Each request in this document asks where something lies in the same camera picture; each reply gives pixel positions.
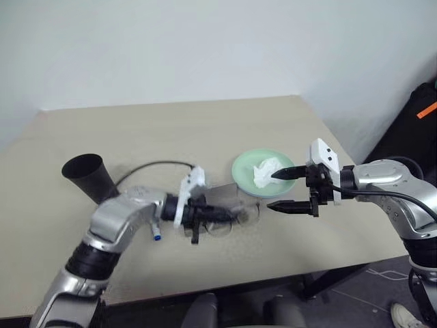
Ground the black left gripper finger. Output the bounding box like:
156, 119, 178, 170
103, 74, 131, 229
206, 203, 247, 215
206, 213, 242, 225

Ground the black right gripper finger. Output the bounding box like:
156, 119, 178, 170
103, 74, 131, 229
270, 165, 309, 181
266, 200, 313, 215

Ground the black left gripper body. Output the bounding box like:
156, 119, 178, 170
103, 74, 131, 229
182, 193, 210, 246

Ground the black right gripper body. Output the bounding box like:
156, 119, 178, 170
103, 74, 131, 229
304, 163, 335, 219

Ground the white tissue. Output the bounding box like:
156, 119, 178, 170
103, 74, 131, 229
252, 157, 292, 189

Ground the black cup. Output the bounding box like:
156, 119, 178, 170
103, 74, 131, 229
61, 153, 120, 206

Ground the light blue plate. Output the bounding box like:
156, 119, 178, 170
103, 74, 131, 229
239, 189, 292, 200

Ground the light green plate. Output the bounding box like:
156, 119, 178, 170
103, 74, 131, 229
231, 148, 298, 198

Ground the black table leg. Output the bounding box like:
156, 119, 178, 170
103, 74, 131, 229
299, 262, 372, 302

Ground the dark rounded shape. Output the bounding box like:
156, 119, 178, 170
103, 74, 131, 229
180, 292, 220, 328
263, 295, 307, 328

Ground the black bag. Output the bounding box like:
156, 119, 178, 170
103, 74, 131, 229
361, 75, 437, 165

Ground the orange tag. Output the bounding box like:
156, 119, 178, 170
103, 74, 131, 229
417, 101, 437, 120

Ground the white shoe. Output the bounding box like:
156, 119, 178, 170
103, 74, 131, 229
390, 301, 429, 328

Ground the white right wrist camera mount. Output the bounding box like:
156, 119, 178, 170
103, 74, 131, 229
305, 137, 343, 206

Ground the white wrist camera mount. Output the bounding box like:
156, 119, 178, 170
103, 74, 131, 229
305, 137, 343, 206
173, 165, 208, 228

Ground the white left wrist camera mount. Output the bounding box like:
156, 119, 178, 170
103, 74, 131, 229
173, 165, 208, 228

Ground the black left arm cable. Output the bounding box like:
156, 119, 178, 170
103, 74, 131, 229
114, 161, 196, 189

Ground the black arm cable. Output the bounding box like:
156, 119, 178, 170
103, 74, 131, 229
114, 161, 196, 189
336, 156, 437, 223

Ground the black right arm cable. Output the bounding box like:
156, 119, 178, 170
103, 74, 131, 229
336, 156, 437, 223

